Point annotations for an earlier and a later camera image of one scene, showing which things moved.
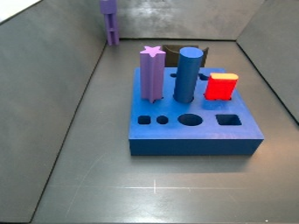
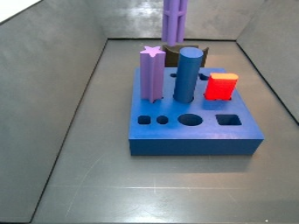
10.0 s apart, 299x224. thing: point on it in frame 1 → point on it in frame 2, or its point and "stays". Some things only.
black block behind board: [172, 54] stays
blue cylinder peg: [186, 73] stays
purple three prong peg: [107, 9] → [174, 12]
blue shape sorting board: [203, 127] stays
